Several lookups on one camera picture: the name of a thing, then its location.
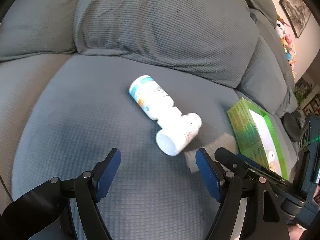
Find grey sofa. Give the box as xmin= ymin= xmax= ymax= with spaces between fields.
xmin=12 ymin=0 xmax=297 ymax=239

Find beige hair claw clip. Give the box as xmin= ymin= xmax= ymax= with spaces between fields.
xmin=184 ymin=133 xmax=239 ymax=173

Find white roll in box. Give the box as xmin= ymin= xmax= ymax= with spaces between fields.
xmin=266 ymin=150 xmax=276 ymax=164

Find white bottle blue label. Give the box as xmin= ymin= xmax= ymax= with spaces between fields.
xmin=129 ymin=75 xmax=182 ymax=120

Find black framed wall picture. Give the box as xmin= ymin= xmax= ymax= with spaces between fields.
xmin=279 ymin=0 xmax=311 ymax=38

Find green potted plant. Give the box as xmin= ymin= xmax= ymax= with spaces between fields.
xmin=294 ymin=77 xmax=312 ymax=109

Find plain white pill bottle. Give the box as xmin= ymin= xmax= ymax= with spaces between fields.
xmin=156 ymin=113 xmax=202 ymax=156

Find large grey back cushion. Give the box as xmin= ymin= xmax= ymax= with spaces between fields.
xmin=74 ymin=0 xmax=259 ymax=88

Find green cardboard box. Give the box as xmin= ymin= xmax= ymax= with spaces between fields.
xmin=227 ymin=98 xmax=289 ymax=180

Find black round object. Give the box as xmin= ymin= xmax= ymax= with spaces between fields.
xmin=282 ymin=113 xmax=302 ymax=142

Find black tracker camera box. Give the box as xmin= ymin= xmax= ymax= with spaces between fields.
xmin=296 ymin=114 xmax=319 ymax=198

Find colourful plush toys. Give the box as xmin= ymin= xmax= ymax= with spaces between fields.
xmin=275 ymin=15 xmax=297 ymax=78

